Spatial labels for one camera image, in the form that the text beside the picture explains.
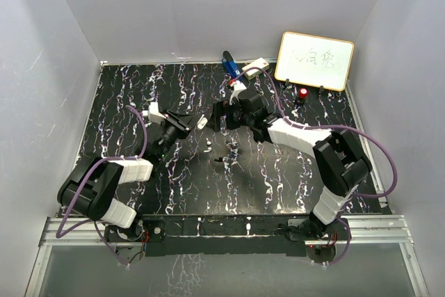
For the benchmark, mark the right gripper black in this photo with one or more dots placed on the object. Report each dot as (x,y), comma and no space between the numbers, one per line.
(222,109)

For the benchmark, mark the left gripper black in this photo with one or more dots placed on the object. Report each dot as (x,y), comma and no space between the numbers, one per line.
(178,123)

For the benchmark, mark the white earbud charging case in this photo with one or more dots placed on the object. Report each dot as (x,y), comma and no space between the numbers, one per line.
(202,123)

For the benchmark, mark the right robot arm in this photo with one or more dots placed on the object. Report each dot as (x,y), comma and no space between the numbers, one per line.
(341,161)

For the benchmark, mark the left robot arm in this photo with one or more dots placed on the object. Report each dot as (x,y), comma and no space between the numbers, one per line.
(90,188)

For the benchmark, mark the blue stapler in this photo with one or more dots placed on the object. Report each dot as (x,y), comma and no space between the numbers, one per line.
(230,65)

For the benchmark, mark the small white box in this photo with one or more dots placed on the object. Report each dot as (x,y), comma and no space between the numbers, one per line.
(255,68)

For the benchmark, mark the red emergency stop button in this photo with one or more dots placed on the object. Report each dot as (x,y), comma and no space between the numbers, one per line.
(301,96)

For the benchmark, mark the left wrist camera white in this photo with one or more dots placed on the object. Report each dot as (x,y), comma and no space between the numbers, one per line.
(153,112)

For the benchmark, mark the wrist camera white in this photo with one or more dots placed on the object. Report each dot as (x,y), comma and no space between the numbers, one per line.
(237,87)
(153,112)

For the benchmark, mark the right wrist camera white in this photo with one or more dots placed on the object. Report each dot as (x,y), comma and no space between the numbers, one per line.
(237,87)

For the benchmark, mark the whiteboard with yellow frame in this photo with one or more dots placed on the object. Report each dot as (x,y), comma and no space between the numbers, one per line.
(314,61)

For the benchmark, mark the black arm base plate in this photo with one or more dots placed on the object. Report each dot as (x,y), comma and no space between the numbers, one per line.
(162,235)

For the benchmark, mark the aluminium rail frame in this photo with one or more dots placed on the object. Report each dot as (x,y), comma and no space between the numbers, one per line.
(245,255)

